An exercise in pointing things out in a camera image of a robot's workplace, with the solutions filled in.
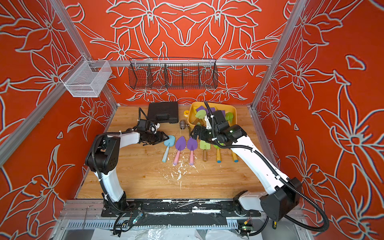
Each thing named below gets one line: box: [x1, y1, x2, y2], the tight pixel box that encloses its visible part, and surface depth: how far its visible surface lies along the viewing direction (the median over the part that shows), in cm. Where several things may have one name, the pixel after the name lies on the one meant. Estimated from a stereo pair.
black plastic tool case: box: [147, 101, 179, 124], surface depth 112 cm
